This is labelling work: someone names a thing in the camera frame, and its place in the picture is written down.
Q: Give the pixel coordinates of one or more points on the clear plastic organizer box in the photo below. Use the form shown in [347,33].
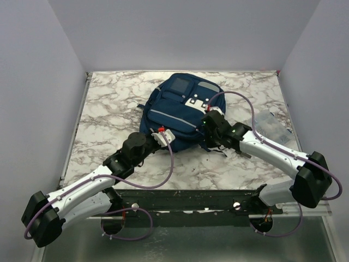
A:
[266,124]

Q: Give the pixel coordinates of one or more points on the navy blue student backpack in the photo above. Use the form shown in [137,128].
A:
[178,104]

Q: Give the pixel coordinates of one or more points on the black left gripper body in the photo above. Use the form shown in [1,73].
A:
[151,145]

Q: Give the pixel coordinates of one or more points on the aluminium rail frame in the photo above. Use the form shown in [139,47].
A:
[182,112]

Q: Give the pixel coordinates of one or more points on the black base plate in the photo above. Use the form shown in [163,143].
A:
[185,208]

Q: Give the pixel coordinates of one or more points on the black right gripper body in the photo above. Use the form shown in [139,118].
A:
[211,139]

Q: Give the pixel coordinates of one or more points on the steel clamp handle tool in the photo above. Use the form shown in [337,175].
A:
[243,154]

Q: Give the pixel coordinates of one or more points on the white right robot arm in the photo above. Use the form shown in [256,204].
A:
[309,177]

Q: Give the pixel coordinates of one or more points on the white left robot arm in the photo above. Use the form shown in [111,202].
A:
[47,215]

